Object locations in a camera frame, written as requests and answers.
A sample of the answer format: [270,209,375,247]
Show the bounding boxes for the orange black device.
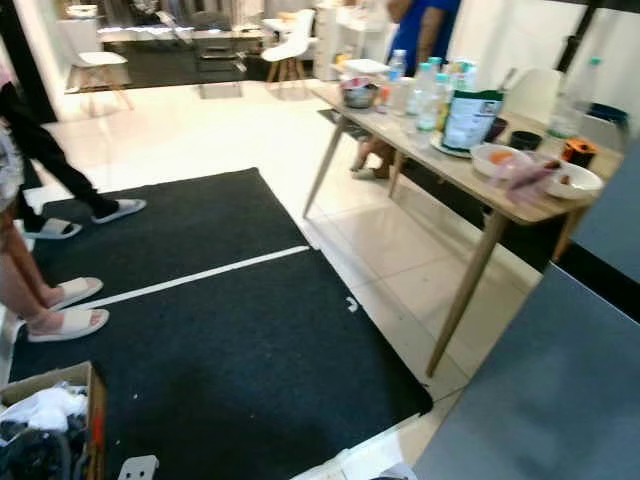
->
[560,138,599,169]

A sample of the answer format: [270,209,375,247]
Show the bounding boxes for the white cup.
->
[390,78,417,116]

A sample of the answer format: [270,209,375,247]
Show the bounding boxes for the colourful drink carton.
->
[452,58,479,93]

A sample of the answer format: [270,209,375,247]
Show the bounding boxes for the tall clear plastic bottle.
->
[548,55,603,141]

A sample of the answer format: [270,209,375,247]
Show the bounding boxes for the white cloth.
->
[2,385,89,433]

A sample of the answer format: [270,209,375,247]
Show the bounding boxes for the brown cardboard box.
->
[0,362,108,480]

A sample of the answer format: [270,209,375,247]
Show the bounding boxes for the long grey desk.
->
[100,20,266,46]

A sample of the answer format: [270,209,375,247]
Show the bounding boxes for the person in black trousers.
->
[0,0,148,241]

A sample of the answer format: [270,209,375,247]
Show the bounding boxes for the clear bottle blue cap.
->
[388,48,409,86]

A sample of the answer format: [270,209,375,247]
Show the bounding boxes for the grey steel fridge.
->
[410,130,640,480]

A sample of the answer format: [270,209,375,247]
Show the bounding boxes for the white food container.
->
[340,58,391,79]

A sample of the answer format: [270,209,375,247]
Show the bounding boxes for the green black food bag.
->
[440,88,506,154]

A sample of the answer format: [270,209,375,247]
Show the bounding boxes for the pale plate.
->
[428,135,476,159]

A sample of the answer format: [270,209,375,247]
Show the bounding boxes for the black tangled cables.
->
[2,425,89,480]

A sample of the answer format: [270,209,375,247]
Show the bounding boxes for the long white tape strip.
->
[82,245,311,311]

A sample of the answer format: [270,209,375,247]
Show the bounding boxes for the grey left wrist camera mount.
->
[117,455,161,480]

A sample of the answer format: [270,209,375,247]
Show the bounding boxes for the person in denim shorts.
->
[0,125,111,344]

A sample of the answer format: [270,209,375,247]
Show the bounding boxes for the steel bowl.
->
[340,78,381,110]

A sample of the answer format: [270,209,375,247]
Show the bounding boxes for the white cabinet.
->
[315,0,391,81]

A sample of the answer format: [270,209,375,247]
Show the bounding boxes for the white chair wooden legs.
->
[260,8,319,86]
[57,18,136,113]

